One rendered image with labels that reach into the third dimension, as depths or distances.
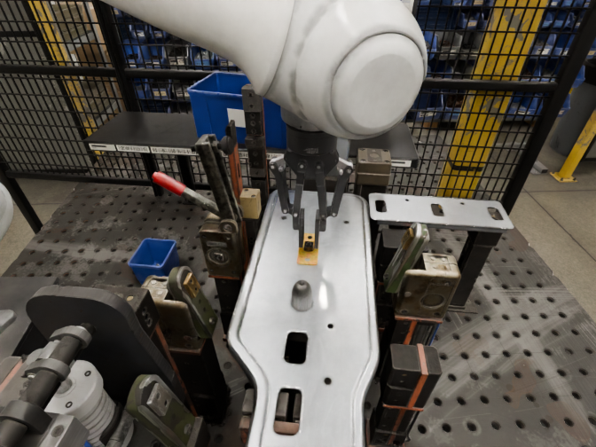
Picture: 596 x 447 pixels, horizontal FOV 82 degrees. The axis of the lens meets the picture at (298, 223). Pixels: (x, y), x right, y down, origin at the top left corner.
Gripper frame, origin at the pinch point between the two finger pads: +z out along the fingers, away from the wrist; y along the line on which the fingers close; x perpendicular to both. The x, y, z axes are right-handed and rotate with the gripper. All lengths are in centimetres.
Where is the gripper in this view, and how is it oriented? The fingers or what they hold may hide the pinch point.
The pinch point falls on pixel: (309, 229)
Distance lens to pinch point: 62.2
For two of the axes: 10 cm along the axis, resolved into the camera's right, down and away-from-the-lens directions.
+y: 9.9, 0.7, -0.9
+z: 0.0, 7.7, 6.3
